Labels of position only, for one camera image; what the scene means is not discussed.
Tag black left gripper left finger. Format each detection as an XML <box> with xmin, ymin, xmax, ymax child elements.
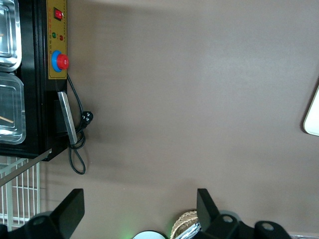
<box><xmin>0</xmin><ymin>188</ymin><xmax>86</xmax><ymax>239</ymax></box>

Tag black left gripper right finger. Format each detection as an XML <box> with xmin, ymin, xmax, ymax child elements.
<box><xmin>196</xmin><ymin>188</ymin><xmax>293</xmax><ymax>239</ymax></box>

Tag white tray edge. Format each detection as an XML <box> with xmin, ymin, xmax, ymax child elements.
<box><xmin>302</xmin><ymin>83</ymin><xmax>319</xmax><ymax>137</ymax></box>

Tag stacked aluminium foil trays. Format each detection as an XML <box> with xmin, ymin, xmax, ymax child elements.
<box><xmin>177</xmin><ymin>221</ymin><xmax>201</xmax><ymax>239</ymax></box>

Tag light woven wicker basket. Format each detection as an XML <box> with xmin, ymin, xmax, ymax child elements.
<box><xmin>169</xmin><ymin>210</ymin><xmax>200</xmax><ymax>239</ymax></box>

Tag black sealing machine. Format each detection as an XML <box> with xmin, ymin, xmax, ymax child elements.
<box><xmin>0</xmin><ymin>0</ymin><xmax>69</xmax><ymax>163</ymax></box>

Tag clear plastic food container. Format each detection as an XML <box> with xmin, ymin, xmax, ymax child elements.
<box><xmin>0</xmin><ymin>72</ymin><xmax>27</xmax><ymax>145</ymax></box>
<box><xmin>0</xmin><ymin>0</ymin><xmax>23</xmax><ymax>73</ymax></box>

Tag red emergency stop button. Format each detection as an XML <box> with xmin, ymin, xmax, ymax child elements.
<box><xmin>50</xmin><ymin>50</ymin><xmax>70</xmax><ymax>74</ymax></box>

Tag white wire basket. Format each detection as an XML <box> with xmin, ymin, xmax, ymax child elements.
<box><xmin>0</xmin><ymin>156</ymin><xmax>42</xmax><ymax>233</ymax></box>

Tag silver machine handle bar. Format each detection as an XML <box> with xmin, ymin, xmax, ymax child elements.
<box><xmin>57</xmin><ymin>91</ymin><xmax>78</xmax><ymax>145</ymax></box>

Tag black power cable with plug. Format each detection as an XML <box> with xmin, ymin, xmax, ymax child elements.
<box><xmin>65</xmin><ymin>73</ymin><xmax>94</xmax><ymax>175</ymax></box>

